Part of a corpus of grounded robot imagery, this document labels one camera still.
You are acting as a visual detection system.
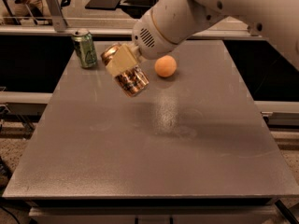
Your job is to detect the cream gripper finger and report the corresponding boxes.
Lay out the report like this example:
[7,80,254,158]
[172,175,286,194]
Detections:
[105,44,138,77]

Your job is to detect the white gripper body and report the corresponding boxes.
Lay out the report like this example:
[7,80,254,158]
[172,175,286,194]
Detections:
[132,10,177,60]

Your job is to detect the orange soda can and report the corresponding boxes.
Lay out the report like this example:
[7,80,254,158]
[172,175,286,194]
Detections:
[101,52,149,97]

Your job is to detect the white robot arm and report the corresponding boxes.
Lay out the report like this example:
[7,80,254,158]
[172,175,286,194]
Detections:
[107,0,299,77]

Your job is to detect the green soda can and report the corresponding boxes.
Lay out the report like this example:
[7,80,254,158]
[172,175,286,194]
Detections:
[72,29,97,68]

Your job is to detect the orange ball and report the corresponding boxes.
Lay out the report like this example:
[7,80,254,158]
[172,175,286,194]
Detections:
[154,55,177,77]

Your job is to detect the black office chair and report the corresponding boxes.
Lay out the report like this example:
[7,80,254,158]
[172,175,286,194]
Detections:
[84,0,171,19]

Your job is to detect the left metal bracket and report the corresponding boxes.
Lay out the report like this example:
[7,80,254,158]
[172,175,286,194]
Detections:
[46,0,67,32]

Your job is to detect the metal rail barrier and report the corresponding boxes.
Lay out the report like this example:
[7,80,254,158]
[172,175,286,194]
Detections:
[0,25,263,40]

